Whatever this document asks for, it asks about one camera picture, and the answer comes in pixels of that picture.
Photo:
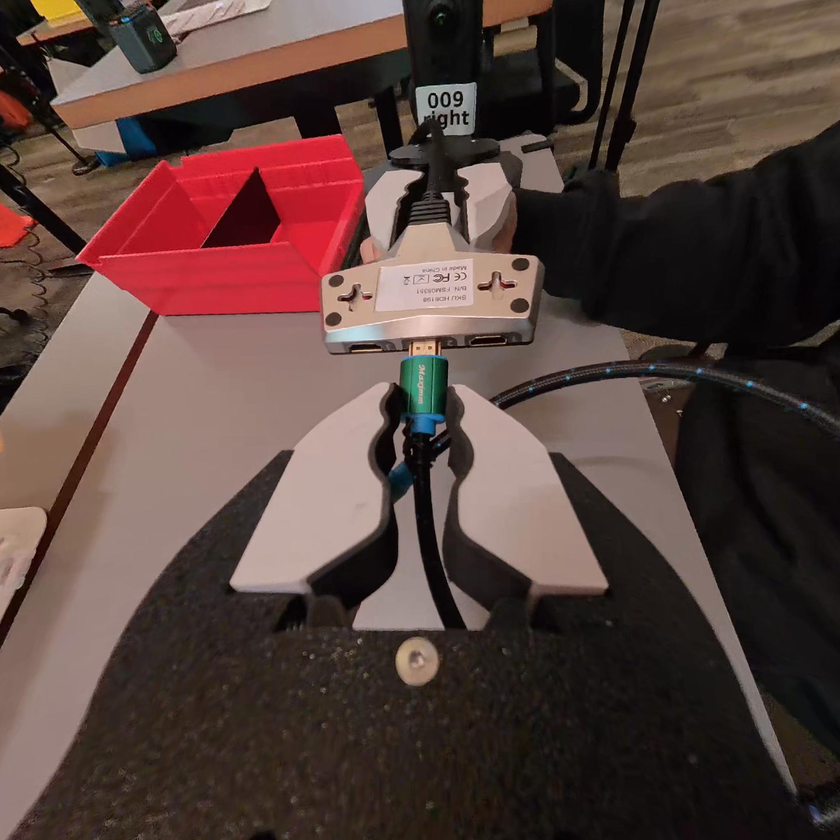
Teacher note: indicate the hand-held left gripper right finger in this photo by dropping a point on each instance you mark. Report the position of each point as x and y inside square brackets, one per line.
[525, 512]

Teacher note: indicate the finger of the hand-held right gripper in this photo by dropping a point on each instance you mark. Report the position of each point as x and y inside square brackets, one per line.
[492, 203]
[384, 210]

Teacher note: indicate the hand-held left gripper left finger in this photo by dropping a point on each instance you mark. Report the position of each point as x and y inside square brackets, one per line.
[315, 512]

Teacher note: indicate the silver port hub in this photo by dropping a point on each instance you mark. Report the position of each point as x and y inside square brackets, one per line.
[433, 328]

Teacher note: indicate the red plastic bin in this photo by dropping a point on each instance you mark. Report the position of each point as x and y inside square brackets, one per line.
[216, 282]

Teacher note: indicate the person's right forearm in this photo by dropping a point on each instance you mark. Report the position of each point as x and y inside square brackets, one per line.
[689, 249]

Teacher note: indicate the person's right hand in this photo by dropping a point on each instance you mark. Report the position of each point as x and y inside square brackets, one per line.
[369, 249]

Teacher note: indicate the black tripod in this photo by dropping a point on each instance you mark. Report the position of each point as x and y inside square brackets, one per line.
[615, 79]

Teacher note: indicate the grey table with wooden edge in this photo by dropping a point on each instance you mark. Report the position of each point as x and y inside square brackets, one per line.
[262, 46]

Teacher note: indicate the person's dark clothing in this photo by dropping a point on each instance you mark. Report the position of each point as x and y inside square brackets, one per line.
[774, 558]

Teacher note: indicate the blue floor object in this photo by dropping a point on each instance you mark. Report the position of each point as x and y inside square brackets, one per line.
[131, 141]

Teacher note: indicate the dark green device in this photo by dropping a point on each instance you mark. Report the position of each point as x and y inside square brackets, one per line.
[144, 43]

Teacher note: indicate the white stand base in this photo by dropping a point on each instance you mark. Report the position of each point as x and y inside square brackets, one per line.
[19, 544]

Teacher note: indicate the orange traffic cone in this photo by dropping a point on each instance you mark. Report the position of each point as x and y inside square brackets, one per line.
[13, 229]

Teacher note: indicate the yellow plastic bin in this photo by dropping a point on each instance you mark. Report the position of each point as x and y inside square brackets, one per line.
[56, 10]

